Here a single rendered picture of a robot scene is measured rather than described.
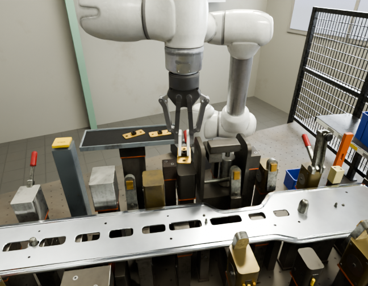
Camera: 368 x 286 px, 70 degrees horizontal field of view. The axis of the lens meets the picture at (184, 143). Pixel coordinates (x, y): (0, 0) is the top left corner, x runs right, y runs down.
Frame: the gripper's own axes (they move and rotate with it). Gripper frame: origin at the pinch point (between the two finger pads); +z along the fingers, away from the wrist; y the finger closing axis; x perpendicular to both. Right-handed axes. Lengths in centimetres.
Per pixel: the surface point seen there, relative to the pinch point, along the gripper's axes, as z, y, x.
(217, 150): 11.6, 11.6, 14.8
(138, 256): 29.2, -12.8, -14.9
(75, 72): 54, -137, 258
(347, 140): 11, 60, 22
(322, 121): 26, 75, 68
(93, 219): 28.9, -30.0, -1.7
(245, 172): 21.0, 22.4, 14.6
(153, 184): 20.9, -10.5, 7.3
